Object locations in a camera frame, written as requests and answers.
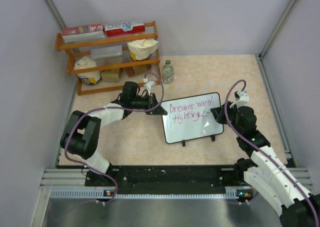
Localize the white flour bag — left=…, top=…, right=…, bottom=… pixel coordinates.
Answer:
left=74, top=56, right=101, bottom=85

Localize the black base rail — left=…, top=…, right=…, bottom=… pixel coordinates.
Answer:
left=84, top=164, right=253, bottom=195

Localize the red white box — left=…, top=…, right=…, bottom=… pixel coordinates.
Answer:
left=61, top=23, right=105, bottom=43
left=104, top=21, right=146, bottom=38

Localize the tan cardboard box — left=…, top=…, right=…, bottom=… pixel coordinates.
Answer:
left=101, top=68, right=122, bottom=82

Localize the orange wooden shelf rack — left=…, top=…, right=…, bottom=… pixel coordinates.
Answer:
left=55, top=21, right=161, bottom=95

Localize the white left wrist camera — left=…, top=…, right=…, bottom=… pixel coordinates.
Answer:
left=143, top=78, right=157, bottom=90

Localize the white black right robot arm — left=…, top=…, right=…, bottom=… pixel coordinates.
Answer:
left=209, top=102, right=320, bottom=227

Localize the clear plastic container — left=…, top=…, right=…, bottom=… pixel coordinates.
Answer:
left=90, top=45, right=124, bottom=66

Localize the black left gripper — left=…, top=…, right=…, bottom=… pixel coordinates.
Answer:
left=130, top=92, right=166, bottom=115

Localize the red white box left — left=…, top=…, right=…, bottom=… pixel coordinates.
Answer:
left=61, top=23, right=105, bottom=43

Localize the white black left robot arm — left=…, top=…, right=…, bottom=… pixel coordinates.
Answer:
left=60, top=78, right=168, bottom=186

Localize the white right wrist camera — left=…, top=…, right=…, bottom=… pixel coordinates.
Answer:
left=229, top=90, right=250, bottom=109

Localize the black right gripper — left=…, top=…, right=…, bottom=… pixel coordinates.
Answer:
left=211, top=100, right=243, bottom=136

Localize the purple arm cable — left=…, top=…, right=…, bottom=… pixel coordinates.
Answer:
left=223, top=79, right=320, bottom=227
left=65, top=72, right=165, bottom=205

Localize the cream paper bag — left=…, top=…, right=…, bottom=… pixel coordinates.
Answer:
left=127, top=38, right=159, bottom=61

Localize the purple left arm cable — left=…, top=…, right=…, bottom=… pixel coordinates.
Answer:
left=65, top=72, right=165, bottom=205

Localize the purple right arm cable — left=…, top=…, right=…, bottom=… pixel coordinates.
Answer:
left=223, top=79, right=320, bottom=227

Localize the clear glass bottle green cap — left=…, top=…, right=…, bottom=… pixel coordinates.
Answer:
left=162, top=60, right=174, bottom=85

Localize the black framed whiteboard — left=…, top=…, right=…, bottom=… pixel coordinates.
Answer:
left=161, top=92, right=224, bottom=146

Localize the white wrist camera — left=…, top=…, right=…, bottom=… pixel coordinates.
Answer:
left=229, top=90, right=250, bottom=109
left=143, top=78, right=157, bottom=90

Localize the red white box right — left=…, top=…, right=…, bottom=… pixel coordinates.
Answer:
left=104, top=21, right=146, bottom=38

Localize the grey slotted cable duct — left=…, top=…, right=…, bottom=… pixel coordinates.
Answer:
left=50, top=186, right=253, bottom=200

